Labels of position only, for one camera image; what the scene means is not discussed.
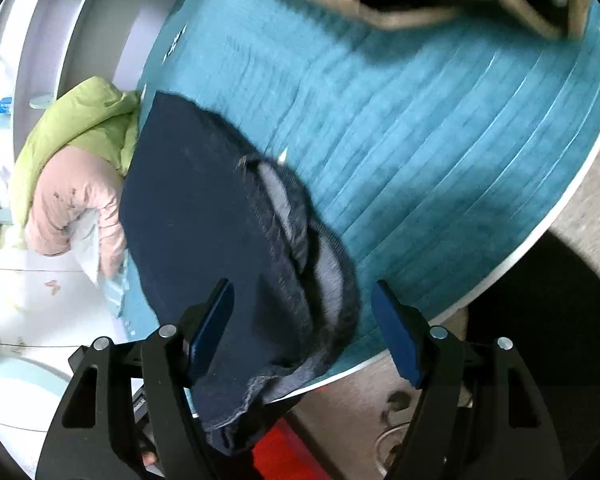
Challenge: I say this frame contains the teal quilted bed mat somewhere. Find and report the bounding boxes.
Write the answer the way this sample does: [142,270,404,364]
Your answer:
[112,0,600,392]

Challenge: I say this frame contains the green duvet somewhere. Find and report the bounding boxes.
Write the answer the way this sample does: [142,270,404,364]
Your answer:
[9,76,142,222]

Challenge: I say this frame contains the red object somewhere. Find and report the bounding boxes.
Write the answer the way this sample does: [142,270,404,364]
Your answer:
[252,419,342,480]

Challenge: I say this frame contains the white pillow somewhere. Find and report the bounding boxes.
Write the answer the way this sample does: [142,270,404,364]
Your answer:
[71,209,107,287]

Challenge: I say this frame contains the beige garment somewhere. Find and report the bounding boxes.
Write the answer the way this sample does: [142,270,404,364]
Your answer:
[237,0,599,42]

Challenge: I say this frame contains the pink duvet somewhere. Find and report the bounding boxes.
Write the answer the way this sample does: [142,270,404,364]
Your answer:
[25,146,127,274]

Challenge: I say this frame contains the mint green bunk bed frame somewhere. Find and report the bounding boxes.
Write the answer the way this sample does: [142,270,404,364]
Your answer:
[0,354,73,433]

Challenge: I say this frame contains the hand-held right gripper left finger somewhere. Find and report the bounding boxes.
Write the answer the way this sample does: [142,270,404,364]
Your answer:
[35,277,236,480]

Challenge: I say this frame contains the lilac wall shelf unit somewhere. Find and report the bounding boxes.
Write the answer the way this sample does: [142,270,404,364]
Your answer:
[0,0,93,221]

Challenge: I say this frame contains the light blue striped sheet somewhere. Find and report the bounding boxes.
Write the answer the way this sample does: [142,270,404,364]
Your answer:
[100,262,132,322]

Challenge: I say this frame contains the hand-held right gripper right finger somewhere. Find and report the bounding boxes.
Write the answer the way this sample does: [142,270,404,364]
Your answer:
[371,280,566,480]

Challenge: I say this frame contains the dark denim jacket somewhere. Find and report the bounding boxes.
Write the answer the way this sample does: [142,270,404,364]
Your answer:
[119,91,359,456]

